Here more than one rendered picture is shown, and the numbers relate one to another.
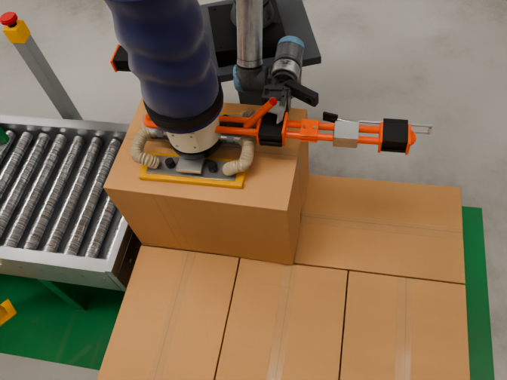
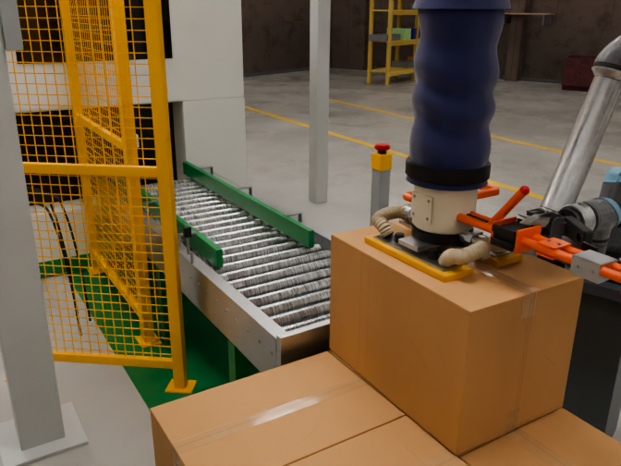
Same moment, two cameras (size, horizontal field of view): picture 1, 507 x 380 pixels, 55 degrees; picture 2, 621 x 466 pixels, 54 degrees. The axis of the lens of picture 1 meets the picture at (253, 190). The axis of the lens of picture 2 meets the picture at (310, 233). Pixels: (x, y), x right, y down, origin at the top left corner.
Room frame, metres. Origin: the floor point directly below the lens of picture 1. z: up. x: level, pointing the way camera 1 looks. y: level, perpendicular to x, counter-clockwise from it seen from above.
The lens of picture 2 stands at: (-0.50, -0.57, 1.60)
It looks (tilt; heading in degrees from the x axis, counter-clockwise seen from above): 20 degrees down; 38
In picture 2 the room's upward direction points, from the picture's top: straight up
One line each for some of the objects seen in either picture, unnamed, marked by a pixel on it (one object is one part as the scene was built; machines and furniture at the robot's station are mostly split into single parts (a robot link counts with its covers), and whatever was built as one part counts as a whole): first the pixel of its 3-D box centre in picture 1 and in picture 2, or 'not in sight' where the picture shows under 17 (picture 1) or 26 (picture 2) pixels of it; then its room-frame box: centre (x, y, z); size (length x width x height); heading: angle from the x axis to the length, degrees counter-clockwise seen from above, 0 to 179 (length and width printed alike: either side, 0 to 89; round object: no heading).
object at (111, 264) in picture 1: (138, 194); (365, 318); (1.14, 0.46, 0.58); 0.70 x 0.03 x 0.06; 160
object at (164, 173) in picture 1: (192, 167); (415, 249); (0.92, 0.18, 0.98); 0.34 x 0.10 x 0.05; 70
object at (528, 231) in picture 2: (272, 127); (515, 234); (0.92, -0.09, 1.08); 0.10 x 0.08 x 0.06; 160
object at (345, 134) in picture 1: (345, 134); (593, 265); (0.85, -0.29, 1.07); 0.07 x 0.07 x 0.04; 70
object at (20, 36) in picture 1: (65, 106); (377, 258); (1.80, 0.83, 0.50); 0.07 x 0.07 x 1.00; 70
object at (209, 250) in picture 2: not in sight; (151, 210); (1.41, 1.99, 0.60); 1.60 x 0.11 x 0.09; 70
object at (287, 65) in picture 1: (284, 74); (575, 219); (1.13, -0.17, 1.08); 0.09 x 0.05 x 0.10; 70
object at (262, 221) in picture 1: (218, 180); (441, 316); (1.01, 0.12, 0.75); 0.60 x 0.40 x 0.40; 68
